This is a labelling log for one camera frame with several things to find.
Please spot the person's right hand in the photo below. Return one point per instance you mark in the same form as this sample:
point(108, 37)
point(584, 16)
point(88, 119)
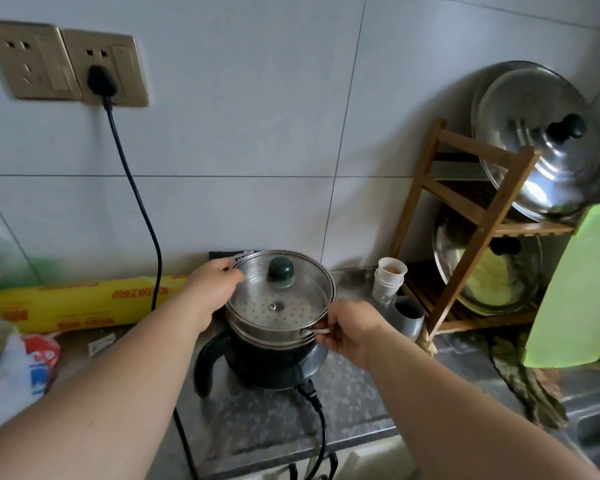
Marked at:
point(356, 328)

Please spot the person's left hand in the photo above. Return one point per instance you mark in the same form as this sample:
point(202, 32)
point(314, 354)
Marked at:
point(207, 290)

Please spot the person's left thumb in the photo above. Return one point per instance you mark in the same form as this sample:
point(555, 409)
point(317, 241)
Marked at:
point(231, 284)

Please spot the person's right thumb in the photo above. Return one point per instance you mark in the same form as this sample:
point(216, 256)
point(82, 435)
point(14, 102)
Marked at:
point(330, 320)

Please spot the steel steamer basket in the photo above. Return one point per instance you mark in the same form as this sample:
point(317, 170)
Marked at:
point(262, 339)

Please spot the person's left forearm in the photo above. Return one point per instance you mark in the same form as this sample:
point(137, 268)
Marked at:
point(100, 379)

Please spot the person's right forearm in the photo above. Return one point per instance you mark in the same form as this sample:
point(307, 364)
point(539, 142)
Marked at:
point(460, 419)

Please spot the glass lid with green knob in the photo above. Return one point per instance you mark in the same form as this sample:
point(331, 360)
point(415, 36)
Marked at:
point(280, 289)

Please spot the white paper cup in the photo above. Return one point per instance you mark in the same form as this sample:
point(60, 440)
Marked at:
point(383, 292)
point(392, 269)

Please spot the grey plastic cup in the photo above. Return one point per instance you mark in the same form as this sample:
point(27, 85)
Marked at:
point(407, 317)

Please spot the dark green electric pot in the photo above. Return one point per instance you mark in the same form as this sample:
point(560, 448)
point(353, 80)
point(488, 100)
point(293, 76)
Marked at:
point(265, 367)

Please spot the brown scrubbing cloth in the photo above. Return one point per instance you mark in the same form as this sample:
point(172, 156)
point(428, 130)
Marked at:
point(426, 344)

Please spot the small white paper label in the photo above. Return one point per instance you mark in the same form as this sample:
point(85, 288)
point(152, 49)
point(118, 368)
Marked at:
point(101, 343)

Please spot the yellow cling wrap box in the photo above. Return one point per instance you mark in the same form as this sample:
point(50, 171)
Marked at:
point(80, 302)

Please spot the steel and glass pan lid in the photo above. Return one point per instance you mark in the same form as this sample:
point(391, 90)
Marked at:
point(510, 279)

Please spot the wooden kitchen rack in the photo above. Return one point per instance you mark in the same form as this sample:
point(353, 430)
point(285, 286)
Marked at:
point(485, 214)

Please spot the dark green dish rag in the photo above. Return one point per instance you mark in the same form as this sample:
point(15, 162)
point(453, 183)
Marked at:
point(527, 384)

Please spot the translucent green plastic bag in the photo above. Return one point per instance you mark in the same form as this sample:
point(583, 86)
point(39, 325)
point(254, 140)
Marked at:
point(10, 259)

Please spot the white printed plastic bag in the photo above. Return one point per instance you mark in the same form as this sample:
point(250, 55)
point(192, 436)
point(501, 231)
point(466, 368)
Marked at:
point(10, 374)

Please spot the green plastic cutting board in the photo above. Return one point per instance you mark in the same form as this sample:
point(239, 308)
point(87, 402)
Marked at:
point(575, 294)

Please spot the large steel wok lid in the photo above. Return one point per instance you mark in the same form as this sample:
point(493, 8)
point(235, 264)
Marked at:
point(530, 124)

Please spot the steel sink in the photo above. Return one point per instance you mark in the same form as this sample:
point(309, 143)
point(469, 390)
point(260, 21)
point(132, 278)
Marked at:
point(597, 434)

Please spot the black wall plug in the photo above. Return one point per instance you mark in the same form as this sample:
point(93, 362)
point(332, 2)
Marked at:
point(101, 80)

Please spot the beige wall socket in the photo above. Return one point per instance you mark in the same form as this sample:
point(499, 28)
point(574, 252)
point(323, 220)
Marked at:
point(27, 59)
point(117, 69)

